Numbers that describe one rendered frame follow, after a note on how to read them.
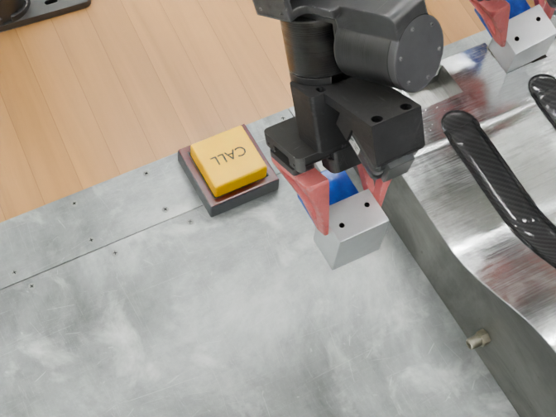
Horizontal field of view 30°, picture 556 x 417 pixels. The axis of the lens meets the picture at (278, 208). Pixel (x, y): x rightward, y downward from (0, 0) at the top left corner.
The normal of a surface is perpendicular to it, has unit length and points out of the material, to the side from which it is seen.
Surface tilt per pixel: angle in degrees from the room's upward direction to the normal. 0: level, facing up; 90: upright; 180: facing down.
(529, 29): 17
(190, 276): 0
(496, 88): 0
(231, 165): 0
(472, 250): 10
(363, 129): 90
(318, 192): 83
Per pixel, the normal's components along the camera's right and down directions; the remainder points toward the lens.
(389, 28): -0.64, 0.64
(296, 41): -0.56, 0.54
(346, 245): 0.48, 0.78
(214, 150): 0.07, -0.51
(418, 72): 0.71, 0.29
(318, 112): 0.46, 0.43
